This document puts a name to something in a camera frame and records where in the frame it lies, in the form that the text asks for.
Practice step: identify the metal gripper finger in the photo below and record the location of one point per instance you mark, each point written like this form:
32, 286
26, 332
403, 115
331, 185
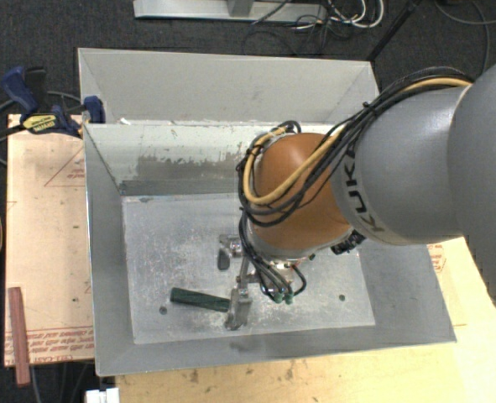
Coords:
224, 260
239, 309

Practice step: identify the dark green flat block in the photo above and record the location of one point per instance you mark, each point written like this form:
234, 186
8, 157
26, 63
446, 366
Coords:
195, 298

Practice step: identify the red-brown flat block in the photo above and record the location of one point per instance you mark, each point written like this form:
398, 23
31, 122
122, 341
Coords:
19, 334

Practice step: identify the brown cardboard board red print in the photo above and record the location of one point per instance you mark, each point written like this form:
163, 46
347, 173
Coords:
46, 225

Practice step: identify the grey metal bin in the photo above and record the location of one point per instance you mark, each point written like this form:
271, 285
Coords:
180, 242

